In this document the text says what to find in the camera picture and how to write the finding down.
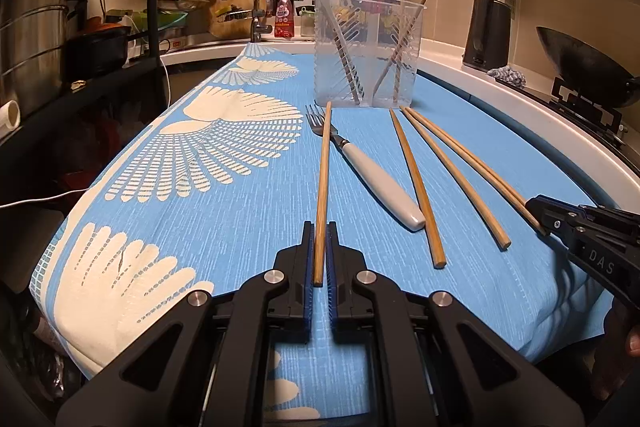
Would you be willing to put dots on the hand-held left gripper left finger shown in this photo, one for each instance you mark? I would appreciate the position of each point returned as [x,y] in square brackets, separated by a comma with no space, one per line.
[308,267]

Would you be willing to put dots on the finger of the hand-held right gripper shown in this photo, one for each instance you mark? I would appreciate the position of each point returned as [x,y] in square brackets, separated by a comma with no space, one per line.
[610,213]
[552,217]

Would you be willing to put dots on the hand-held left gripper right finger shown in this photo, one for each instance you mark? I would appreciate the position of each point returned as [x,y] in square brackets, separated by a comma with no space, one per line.
[331,267]

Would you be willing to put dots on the clear plastic utensil holder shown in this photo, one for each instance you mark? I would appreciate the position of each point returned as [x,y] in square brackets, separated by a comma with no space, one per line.
[367,57]

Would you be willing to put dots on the person's right hand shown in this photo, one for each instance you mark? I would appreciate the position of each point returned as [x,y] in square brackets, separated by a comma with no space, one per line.
[627,332]

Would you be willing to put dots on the blue white patterned tablecloth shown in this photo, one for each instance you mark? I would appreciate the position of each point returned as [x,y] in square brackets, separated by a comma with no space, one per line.
[225,217]

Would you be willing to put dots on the black gas stove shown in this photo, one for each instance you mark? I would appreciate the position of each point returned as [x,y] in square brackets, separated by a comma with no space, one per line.
[585,104]

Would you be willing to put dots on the checkered dish cloth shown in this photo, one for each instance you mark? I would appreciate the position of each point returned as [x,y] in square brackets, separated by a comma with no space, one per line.
[507,76]

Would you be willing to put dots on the black wok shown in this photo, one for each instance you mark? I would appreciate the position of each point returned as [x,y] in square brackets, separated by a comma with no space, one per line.
[580,62]

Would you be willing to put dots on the black electric kettle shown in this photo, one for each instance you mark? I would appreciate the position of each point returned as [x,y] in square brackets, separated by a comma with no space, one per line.
[487,34]

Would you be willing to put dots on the small green lidded jar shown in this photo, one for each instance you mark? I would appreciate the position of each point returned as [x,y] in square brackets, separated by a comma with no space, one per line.
[305,24]

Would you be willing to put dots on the red detergent pouch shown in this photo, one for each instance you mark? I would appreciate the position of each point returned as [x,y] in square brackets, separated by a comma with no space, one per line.
[284,14]

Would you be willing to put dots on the steel kitchen faucet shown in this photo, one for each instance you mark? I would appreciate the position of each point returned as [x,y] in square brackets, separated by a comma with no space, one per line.
[256,7]

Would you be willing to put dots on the green plastic basin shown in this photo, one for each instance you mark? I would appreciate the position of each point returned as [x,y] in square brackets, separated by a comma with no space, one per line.
[150,21]

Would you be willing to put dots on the black cooking pot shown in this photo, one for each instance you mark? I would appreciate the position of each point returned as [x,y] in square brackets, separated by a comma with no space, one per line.
[97,52]

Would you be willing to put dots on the white plastic pipe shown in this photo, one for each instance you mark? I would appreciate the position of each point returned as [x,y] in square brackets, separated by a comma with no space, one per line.
[9,117]

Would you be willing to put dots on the large steel stock pot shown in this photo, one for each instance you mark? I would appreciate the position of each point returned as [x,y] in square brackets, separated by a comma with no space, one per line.
[30,42]

